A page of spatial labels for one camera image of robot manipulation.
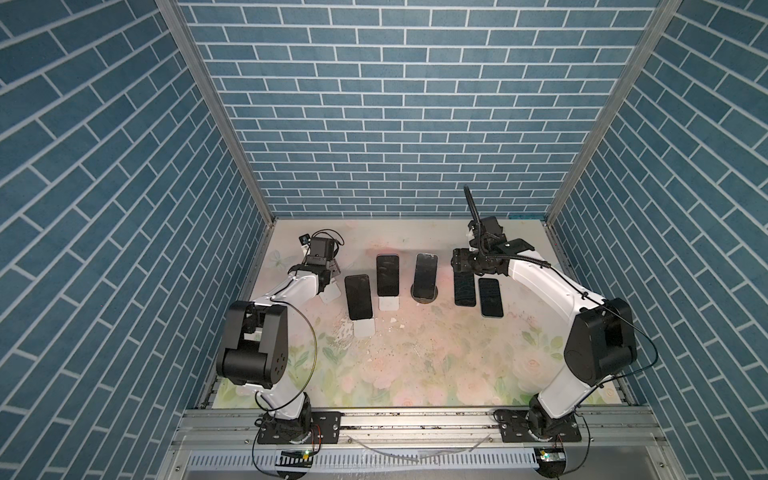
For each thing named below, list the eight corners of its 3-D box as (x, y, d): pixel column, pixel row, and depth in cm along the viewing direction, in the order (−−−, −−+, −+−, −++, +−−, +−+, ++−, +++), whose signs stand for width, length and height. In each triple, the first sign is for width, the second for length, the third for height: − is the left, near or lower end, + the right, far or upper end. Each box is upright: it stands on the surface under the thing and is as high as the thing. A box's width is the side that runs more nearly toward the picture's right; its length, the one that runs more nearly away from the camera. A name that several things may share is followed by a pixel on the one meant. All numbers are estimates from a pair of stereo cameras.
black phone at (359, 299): (349, 324, 93) (342, 298, 81) (351, 302, 98) (345, 274, 86) (372, 324, 93) (368, 298, 81) (373, 302, 98) (370, 274, 86)
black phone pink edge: (377, 302, 99) (375, 276, 87) (378, 282, 104) (376, 255, 92) (398, 302, 99) (399, 276, 87) (399, 282, 104) (399, 255, 92)
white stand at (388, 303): (378, 311, 97) (378, 305, 94) (379, 302, 99) (378, 296, 96) (399, 311, 97) (399, 305, 94) (399, 302, 99) (399, 296, 96)
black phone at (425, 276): (414, 302, 98) (416, 281, 89) (413, 275, 105) (415, 253, 96) (435, 302, 98) (439, 281, 89) (433, 275, 106) (436, 253, 96)
